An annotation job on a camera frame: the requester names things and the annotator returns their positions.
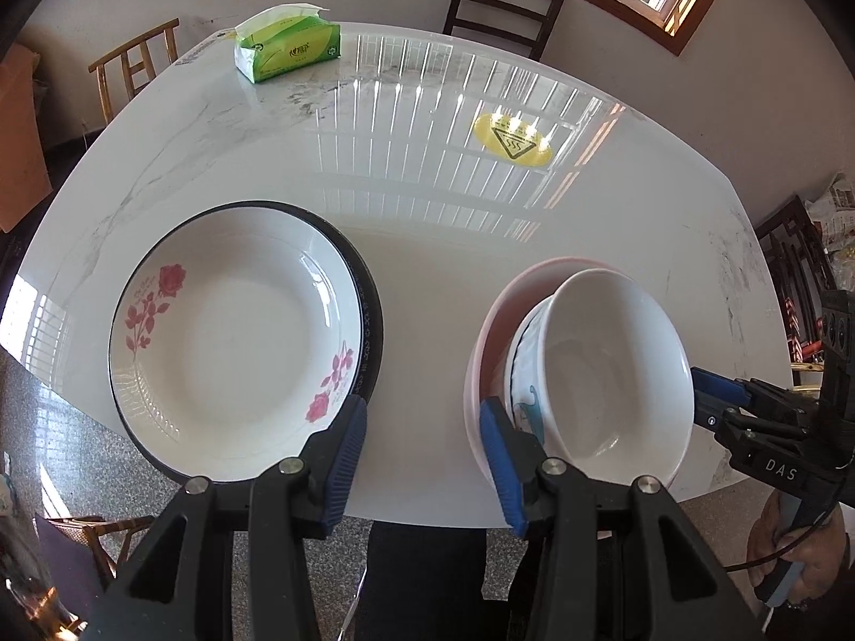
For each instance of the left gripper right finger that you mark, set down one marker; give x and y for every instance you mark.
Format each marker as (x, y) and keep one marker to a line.
(514, 458)

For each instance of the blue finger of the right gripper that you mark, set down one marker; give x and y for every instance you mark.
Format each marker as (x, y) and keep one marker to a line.
(714, 395)

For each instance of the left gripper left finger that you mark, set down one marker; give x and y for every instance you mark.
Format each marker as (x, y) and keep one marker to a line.
(332, 456)

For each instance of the pink bowl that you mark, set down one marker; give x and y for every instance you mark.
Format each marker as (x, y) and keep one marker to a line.
(491, 347)

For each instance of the white ribbed bowl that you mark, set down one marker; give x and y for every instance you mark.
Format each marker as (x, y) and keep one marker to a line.
(601, 373)

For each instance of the large blue white plate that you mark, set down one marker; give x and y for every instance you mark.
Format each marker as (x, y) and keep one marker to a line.
(371, 347)

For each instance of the white plate pink flowers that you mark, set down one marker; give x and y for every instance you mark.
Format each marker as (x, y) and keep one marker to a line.
(234, 340)

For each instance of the person's right hand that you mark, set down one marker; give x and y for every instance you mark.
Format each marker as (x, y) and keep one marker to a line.
(824, 553)

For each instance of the dark carved wooden bench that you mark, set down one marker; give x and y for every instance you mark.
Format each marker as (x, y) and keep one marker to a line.
(801, 274)

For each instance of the wicker stool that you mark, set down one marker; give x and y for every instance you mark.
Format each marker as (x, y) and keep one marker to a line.
(90, 545)

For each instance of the yellow warning sticker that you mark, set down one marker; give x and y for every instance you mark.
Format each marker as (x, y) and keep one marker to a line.
(512, 139)

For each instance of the dark wooden chair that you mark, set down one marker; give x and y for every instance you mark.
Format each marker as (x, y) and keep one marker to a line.
(520, 26)

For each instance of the green tissue pack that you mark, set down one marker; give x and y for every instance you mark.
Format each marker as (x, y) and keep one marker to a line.
(283, 38)

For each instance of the light wooden chair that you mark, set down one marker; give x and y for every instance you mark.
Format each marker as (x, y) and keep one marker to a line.
(135, 60)

